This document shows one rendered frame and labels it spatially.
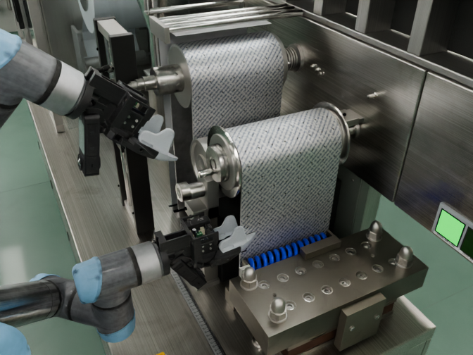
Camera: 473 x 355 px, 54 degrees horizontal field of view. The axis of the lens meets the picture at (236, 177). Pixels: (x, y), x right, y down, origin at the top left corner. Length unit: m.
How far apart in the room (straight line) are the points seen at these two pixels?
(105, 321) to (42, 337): 1.40
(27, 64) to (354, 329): 0.76
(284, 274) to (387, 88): 0.43
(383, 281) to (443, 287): 1.59
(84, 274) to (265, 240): 0.39
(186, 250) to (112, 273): 0.15
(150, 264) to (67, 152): 0.93
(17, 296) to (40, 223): 2.08
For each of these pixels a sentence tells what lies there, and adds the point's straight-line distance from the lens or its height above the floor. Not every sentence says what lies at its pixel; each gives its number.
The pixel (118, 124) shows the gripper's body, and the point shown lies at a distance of 0.78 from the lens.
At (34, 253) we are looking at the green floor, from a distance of 2.75.
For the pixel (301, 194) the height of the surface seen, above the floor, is 1.16.
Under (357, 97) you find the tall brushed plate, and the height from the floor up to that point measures 1.32.
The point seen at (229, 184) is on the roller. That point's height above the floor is 1.22.
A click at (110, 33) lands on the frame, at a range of 1.08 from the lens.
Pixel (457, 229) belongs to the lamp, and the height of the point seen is 1.19.
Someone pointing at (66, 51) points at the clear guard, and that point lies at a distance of 1.78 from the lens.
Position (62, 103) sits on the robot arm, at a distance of 0.75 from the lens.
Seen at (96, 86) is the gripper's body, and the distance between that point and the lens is 0.77.
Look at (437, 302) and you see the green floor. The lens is 2.52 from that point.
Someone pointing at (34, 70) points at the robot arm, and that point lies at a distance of 0.73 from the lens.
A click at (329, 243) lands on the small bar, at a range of 1.06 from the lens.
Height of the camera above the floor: 1.74
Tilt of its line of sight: 34 degrees down
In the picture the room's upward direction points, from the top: 1 degrees clockwise
